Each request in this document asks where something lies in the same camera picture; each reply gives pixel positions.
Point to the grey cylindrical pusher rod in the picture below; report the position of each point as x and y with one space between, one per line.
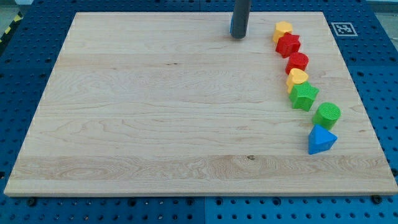
240 15

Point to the blue cube block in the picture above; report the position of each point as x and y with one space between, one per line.
231 26

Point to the yellow hexagon block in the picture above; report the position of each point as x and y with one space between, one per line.
280 29

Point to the red star block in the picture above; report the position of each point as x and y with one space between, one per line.
288 44

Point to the red cylinder block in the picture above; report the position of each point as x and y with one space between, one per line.
297 60

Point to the yellow heart block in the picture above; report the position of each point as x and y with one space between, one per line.
296 77

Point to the white fiducial marker tag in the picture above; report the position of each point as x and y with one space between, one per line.
344 29

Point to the green star block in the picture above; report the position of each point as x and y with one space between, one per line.
303 95

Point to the wooden board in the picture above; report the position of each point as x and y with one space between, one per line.
169 104

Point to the green cylinder block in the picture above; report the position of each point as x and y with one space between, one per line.
327 115

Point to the blue triangle block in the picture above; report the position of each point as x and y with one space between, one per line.
320 139

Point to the yellow black hazard tape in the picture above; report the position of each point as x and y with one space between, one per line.
10 30

